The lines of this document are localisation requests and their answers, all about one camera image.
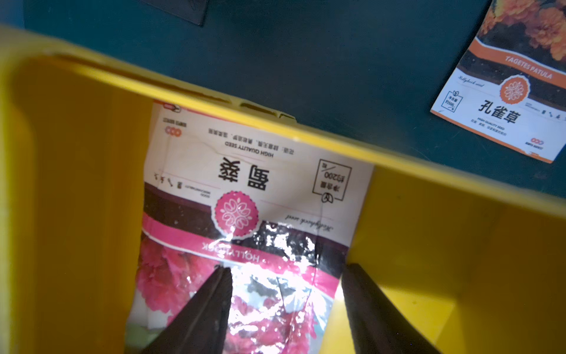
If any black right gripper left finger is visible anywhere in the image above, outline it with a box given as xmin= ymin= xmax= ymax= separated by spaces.
xmin=142 ymin=266 xmax=233 ymax=354

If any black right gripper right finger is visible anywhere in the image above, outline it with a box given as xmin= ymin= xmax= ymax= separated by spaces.
xmin=341 ymin=263 xmax=439 ymax=353

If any yellow top drawer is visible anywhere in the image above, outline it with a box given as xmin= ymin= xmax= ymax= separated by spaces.
xmin=1 ymin=26 xmax=565 ymax=353

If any pink hollyhock seed bag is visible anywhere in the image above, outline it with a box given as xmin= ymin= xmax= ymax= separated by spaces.
xmin=125 ymin=101 xmax=374 ymax=353

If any orange marigold seed bag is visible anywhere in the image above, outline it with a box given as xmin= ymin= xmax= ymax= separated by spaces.
xmin=431 ymin=0 xmax=565 ymax=163

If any dark tree base plate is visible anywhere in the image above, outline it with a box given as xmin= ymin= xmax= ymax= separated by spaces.
xmin=141 ymin=0 xmax=209 ymax=26

